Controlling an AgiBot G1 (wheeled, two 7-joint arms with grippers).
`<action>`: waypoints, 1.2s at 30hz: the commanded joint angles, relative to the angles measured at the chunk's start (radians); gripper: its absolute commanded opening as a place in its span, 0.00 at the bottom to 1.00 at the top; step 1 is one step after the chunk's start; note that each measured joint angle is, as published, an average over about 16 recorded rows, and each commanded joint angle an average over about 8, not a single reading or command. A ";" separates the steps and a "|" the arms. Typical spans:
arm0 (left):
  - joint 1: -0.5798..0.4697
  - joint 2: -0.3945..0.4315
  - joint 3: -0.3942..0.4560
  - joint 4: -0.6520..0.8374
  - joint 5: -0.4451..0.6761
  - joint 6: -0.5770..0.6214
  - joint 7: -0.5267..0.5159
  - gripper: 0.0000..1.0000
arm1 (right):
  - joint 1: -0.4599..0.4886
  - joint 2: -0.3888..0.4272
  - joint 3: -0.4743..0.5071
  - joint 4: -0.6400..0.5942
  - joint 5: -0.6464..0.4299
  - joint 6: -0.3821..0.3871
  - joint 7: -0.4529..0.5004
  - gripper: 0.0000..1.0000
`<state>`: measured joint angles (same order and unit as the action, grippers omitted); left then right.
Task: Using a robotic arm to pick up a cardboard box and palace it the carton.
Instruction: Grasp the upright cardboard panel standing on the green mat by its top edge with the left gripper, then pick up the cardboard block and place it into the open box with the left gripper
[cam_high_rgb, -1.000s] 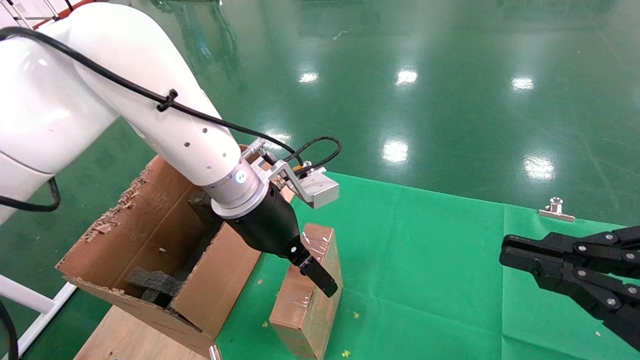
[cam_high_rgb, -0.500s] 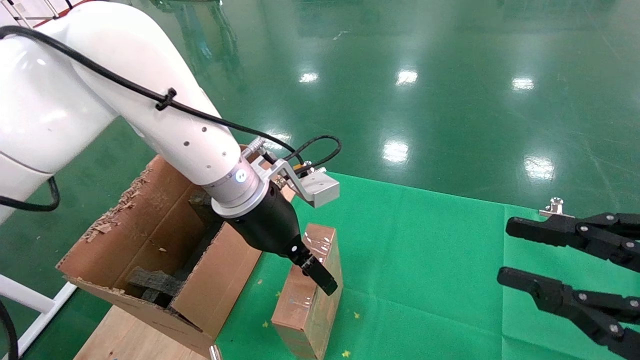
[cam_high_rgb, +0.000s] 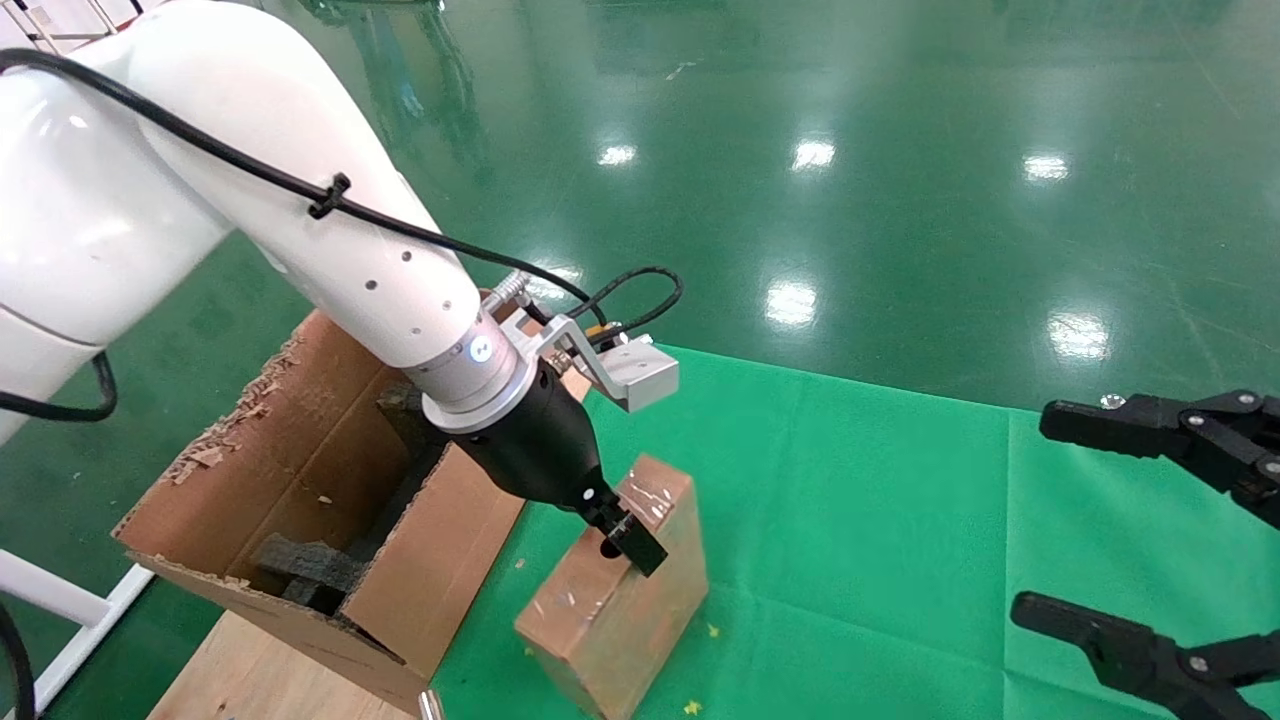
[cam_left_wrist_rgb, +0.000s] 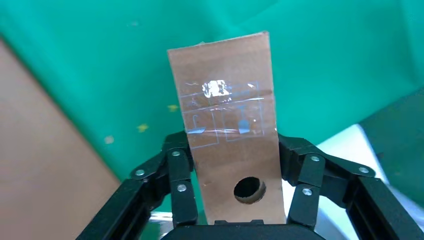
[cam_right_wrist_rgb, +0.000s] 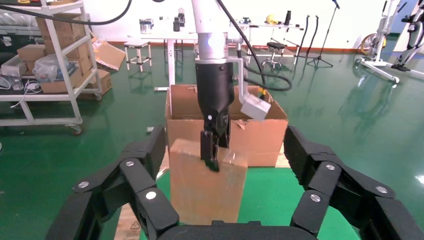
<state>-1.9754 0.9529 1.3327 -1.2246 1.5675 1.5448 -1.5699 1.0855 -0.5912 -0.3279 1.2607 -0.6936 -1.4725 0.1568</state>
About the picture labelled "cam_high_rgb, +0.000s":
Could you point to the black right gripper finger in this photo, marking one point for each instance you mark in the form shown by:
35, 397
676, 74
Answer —
1130, 650
1130, 425

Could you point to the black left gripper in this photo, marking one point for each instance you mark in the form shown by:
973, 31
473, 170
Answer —
540, 450

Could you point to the small taped cardboard box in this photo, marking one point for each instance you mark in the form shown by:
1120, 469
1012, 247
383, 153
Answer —
620, 620

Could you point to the large open cardboard carton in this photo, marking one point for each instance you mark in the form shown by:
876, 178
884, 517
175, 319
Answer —
300, 450

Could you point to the green table cloth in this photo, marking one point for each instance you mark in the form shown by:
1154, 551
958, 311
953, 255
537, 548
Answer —
880, 550

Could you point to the black foam insert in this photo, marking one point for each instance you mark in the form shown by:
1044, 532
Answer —
310, 565

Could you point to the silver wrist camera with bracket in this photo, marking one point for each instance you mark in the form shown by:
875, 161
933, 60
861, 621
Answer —
640, 370

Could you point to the white table leg frame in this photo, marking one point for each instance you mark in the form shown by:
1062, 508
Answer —
60, 600

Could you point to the white metal rack frame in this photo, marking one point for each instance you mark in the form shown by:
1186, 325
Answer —
103, 22

